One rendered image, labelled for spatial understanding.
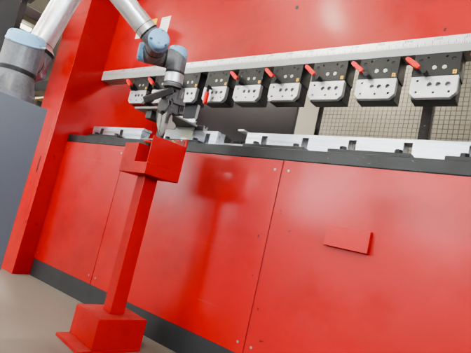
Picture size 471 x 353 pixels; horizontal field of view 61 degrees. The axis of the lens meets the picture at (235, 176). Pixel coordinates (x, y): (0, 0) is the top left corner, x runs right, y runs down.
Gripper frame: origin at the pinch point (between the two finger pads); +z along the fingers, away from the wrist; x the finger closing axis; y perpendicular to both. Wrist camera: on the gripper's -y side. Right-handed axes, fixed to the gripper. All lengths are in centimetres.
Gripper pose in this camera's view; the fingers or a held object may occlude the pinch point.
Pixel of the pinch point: (160, 132)
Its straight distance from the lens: 163.3
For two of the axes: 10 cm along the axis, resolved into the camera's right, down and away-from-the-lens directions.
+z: -1.6, 9.9, -0.6
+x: -6.9, -0.6, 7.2
